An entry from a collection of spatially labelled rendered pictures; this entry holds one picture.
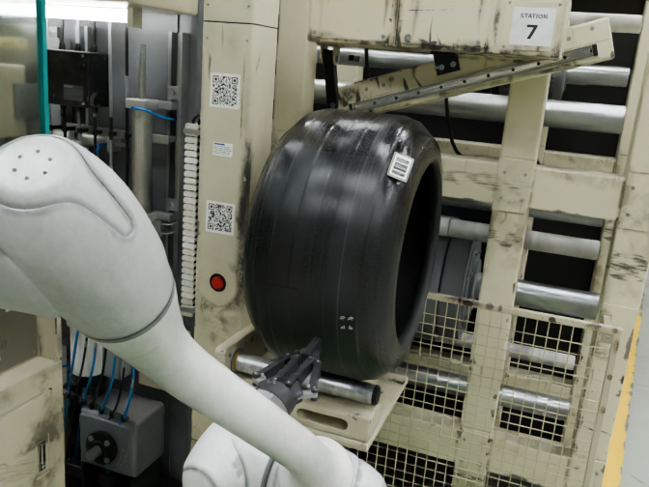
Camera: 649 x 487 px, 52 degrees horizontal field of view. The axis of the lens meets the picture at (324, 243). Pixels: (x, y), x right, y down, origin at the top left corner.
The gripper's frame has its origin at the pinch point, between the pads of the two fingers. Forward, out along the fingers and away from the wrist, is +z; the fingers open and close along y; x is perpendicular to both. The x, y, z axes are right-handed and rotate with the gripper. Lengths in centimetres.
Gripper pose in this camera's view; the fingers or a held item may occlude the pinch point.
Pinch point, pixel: (311, 352)
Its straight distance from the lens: 129.8
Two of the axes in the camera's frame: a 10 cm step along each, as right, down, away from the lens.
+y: -9.3, -1.6, 3.2
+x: -0.3, 9.3, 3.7
